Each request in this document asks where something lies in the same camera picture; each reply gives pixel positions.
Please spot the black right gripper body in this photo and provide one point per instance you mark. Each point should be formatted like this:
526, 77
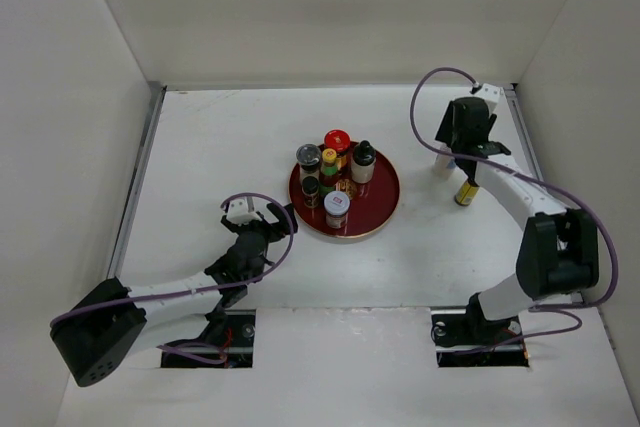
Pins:
446, 132

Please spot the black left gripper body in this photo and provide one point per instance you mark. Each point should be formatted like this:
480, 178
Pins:
270, 232

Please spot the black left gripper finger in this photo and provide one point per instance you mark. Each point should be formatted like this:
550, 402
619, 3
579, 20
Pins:
276, 211
287, 219

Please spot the small black pepper jar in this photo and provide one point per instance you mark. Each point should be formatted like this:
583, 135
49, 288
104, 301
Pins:
310, 189

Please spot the white cylindrical shaker bottle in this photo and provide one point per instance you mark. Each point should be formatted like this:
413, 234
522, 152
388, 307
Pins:
444, 164

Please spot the white lid spice jar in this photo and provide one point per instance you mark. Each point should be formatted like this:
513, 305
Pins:
336, 206

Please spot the clear lid pepper grinder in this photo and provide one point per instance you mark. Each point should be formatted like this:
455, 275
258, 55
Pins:
308, 157

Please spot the yellow cap sauce bottle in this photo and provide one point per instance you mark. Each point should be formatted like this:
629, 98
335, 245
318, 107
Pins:
329, 175

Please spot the yellow label brown bottle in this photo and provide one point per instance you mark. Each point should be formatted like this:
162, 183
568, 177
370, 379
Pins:
466, 193

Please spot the red lid sauce jar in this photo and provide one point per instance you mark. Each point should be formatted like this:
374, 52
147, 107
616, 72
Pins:
340, 142

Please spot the black cap white bottle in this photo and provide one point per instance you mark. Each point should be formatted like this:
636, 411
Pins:
363, 161

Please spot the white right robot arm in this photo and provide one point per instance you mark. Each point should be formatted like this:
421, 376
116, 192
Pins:
558, 254

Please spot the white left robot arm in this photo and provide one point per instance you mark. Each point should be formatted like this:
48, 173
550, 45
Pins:
114, 321

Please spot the round red lacquer tray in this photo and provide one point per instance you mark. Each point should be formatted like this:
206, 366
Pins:
372, 204

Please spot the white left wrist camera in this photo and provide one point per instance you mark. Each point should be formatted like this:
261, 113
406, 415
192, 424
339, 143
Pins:
241, 211

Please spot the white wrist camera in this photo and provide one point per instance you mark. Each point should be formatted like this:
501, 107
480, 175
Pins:
490, 94
241, 211

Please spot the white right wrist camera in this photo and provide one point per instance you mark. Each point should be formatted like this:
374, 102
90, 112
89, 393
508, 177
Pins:
490, 94

